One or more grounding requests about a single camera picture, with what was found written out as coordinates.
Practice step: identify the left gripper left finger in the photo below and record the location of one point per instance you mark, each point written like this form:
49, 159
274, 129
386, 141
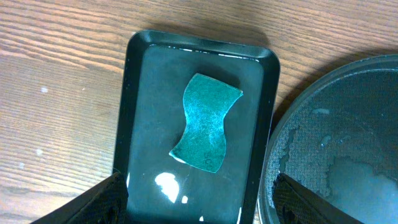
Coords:
104, 203

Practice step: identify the green yellow sponge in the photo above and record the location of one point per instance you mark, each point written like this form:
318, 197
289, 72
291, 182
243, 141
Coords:
206, 102

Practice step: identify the round black tray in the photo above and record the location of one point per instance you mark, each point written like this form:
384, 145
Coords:
339, 139

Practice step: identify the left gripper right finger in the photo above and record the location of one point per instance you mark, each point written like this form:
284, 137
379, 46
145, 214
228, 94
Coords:
296, 204

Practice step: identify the rectangular black tray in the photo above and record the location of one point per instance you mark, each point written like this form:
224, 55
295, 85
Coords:
157, 69

